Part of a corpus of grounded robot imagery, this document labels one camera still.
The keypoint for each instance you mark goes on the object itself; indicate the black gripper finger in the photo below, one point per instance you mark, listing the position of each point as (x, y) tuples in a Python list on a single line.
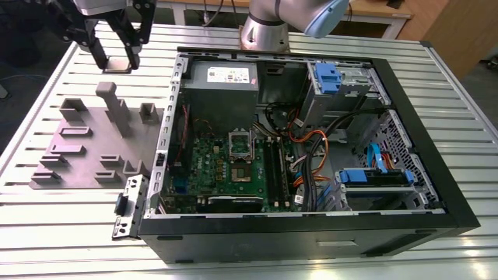
[(98, 52), (133, 56)]

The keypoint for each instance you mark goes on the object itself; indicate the silver CPU chip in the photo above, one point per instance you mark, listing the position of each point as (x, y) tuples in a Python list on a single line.
[(117, 64)]

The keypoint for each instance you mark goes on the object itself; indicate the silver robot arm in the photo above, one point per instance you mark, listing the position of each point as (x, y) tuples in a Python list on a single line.
[(265, 38)]

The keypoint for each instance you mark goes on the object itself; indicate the CPU socket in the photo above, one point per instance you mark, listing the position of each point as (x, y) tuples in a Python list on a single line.
[(241, 173)]

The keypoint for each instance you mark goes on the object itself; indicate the grey power supply unit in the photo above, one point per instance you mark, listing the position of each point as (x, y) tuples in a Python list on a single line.
[(222, 102)]

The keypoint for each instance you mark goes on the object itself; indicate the grey parts rack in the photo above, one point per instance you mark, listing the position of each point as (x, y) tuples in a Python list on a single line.
[(98, 151)]

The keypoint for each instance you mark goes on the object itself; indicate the green motherboard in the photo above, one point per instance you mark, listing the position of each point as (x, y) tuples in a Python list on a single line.
[(206, 169)]

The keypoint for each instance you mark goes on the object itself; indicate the thin metal locking lever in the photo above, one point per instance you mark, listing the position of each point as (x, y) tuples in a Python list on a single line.
[(256, 148)]

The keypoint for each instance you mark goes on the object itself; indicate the blue plastic drive latch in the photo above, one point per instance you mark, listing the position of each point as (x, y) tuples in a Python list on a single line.
[(329, 78)]

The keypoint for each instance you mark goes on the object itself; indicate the blue video connector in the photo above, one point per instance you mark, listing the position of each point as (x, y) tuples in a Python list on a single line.
[(120, 205)]

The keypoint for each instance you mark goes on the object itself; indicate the metal drive cage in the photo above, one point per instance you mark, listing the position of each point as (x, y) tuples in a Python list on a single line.
[(331, 105)]

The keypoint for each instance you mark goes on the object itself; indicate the black RAM slot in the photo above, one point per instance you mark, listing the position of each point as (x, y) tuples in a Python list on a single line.
[(284, 175), (273, 175)]

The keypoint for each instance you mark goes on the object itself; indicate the black graphics card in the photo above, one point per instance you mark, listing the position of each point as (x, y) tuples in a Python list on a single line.
[(234, 204)]

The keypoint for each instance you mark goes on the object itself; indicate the wooden desk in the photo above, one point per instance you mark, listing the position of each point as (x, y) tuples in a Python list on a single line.
[(373, 10)]

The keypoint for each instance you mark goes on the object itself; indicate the hard disk in blue carrier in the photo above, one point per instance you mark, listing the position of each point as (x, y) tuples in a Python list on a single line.
[(355, 177)]

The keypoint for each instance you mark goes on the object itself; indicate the black PC case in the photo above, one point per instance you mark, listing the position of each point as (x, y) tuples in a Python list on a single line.
[(273, 245)]

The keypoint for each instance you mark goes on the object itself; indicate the metal disk bay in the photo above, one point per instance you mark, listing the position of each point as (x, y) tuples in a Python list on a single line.
[(381, 189)]

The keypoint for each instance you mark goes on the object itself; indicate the brown wooden cabinet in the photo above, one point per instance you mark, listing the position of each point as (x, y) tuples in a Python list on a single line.
[(460, 35)]

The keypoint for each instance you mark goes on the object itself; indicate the black chair base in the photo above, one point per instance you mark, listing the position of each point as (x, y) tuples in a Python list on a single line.
[(491, 62)]

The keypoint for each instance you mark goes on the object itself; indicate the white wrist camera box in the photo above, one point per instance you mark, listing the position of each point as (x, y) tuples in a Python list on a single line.
[(101, 7)]

